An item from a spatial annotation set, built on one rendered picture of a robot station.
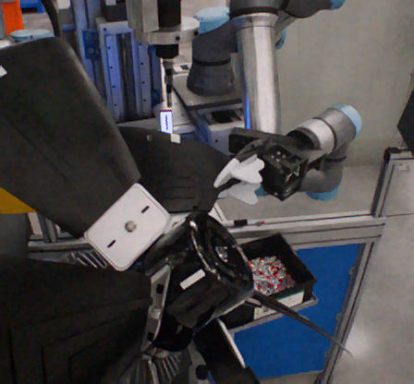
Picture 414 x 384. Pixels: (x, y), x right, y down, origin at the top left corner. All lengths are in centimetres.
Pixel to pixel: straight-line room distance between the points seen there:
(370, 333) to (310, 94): 134
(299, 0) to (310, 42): 158
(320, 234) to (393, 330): 101
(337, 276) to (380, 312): 83
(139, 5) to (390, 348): 181
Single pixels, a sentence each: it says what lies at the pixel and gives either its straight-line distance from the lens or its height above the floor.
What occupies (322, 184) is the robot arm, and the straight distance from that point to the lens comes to 93.
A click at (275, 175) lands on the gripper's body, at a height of 118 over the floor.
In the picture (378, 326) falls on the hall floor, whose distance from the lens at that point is 211.
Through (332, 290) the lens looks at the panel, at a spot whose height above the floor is 58.
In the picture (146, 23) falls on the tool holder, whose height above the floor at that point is 147.
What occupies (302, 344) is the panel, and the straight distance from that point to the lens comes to 158.
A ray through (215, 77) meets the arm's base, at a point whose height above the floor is 109.
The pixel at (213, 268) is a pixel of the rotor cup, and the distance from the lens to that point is 48.
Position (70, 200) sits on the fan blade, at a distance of 51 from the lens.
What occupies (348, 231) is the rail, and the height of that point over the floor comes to 83.
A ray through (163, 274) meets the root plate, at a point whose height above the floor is 126.
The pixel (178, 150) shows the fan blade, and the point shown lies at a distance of 78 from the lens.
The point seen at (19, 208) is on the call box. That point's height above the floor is 100.
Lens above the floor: 160
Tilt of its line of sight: 35 degrees down
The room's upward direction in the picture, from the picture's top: straight up
